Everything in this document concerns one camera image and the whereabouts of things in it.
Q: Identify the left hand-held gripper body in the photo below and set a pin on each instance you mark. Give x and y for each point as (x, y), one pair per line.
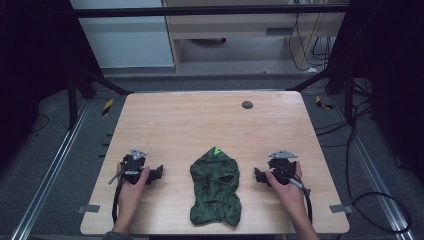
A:
(133, 165)

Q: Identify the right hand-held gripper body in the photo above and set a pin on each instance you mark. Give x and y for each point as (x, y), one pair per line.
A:
(282, 168)

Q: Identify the dark green knitted balaclava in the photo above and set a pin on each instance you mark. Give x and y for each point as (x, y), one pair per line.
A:
(215, 190)

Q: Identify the person's left hand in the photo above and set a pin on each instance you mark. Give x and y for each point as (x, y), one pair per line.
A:
(130, 195)

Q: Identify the person's right hand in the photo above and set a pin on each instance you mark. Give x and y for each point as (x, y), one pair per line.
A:
(289, 196)

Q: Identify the grey round table grommet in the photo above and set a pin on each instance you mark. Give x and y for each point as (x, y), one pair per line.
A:
(247, 105)

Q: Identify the grey sleeve cuff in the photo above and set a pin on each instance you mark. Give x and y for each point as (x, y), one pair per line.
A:
(116, 236)

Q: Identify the black metal stand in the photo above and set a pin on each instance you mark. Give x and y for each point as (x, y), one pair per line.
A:
(348, 96)
(72, 100)

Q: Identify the white cabinet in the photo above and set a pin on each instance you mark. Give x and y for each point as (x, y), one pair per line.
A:
(126, 43)

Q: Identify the dark curtain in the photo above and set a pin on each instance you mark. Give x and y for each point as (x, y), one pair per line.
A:
(393, 83)
(30, 73)

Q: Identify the grey metal table bracket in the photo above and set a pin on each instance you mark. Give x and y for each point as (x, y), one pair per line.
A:
(88, 209)
(340, 209)

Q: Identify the aluminium floor rail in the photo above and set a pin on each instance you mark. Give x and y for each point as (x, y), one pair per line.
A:
(380, 186)
(50, 173)

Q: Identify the black horizontal frame bar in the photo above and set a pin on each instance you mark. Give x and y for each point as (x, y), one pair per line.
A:
(200, 10)

